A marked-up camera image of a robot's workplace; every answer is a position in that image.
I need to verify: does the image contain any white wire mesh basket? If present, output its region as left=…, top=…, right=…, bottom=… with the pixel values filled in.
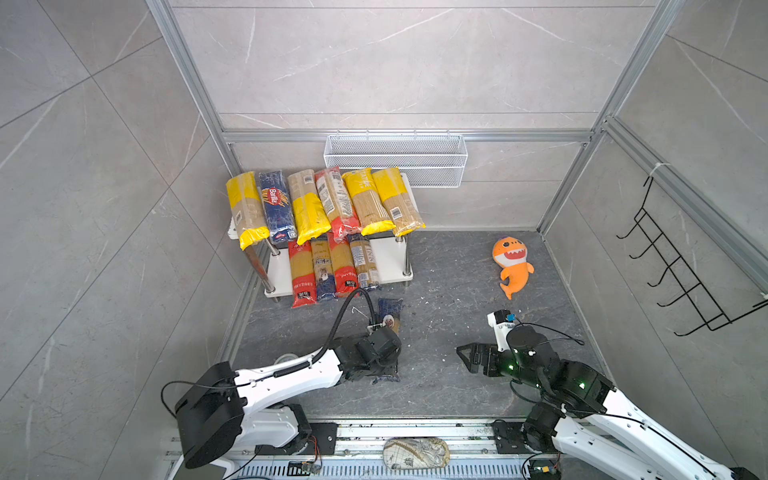
left=323, top=133, right=468, bottom=188

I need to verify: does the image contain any tan yellow pasta bag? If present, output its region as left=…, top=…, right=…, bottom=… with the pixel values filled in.
left=288, top=169, right=331, bottom=245

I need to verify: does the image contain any blue Barilla spaghetti box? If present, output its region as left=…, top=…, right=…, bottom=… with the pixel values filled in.
left=258, top=170, right=298, bottom=244

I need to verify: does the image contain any long yellow spaghetti bag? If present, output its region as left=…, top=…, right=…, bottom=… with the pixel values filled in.
left=226, top=171, right=270, bottom=250

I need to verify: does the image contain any white two-tier shelf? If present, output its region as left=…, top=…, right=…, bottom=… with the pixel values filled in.
left=229, top=171, right=415, bottom=299

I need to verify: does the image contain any orange shark plush toy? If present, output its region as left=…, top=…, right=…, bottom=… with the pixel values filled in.
left=492, top=237, right=535, bottom=300

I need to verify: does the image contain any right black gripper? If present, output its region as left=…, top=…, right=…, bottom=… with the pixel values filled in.
left=455, top=342, right=546, bottom=392

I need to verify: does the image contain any red yellow spaghetti bag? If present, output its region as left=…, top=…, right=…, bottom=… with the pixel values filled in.
left=288, top=242, right=317, bottom=308

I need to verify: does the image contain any small white alarm clock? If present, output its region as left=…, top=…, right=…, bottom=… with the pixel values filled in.
left=274, top=353, right=298, bottom=365

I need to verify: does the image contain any yellow spaghetti bag with barcode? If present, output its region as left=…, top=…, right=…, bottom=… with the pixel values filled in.
left=372, top=167, right=425, bottom=237

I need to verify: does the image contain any blue yellow Ankara pasta bag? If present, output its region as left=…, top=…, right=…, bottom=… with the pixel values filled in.
left=372, top=298, right=403, bottom=385

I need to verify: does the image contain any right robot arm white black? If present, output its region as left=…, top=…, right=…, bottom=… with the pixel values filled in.
left=456, top=322, right=754, bottom=479

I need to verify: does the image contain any red spaghetti bag with label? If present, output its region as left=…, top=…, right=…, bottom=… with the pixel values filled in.
left=314, top=167, right=362, bottom=243

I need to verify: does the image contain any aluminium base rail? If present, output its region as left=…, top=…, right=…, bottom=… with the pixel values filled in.
left=161, top=418, right=655, bottom=480

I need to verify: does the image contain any dark blue pasta bag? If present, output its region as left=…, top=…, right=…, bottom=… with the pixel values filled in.
left=310, top=239, right=336, bottom=302

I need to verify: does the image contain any patterned cloth pouch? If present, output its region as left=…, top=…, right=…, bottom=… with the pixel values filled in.
left=382, top=437, right=451, bottom=470

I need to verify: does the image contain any black wire hook rack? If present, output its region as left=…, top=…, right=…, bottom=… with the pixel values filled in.
left=615, top=176, right=767, bottom=338

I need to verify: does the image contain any left black corrugated cable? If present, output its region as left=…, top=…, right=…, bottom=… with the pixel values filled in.
left=311, top=287, right=379, bottom=364

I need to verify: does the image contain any clear blue spaghetti bag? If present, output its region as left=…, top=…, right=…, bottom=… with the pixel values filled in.
left=348, top=234, right=381, bottom=290

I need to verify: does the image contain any yellow wholewheat spaghetti bag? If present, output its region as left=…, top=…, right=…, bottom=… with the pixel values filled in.
left=342, top=168, right=395, bottom=236

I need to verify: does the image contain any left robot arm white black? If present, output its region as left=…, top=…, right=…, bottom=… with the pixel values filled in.
left=172, top=326, right=402, bottom=469

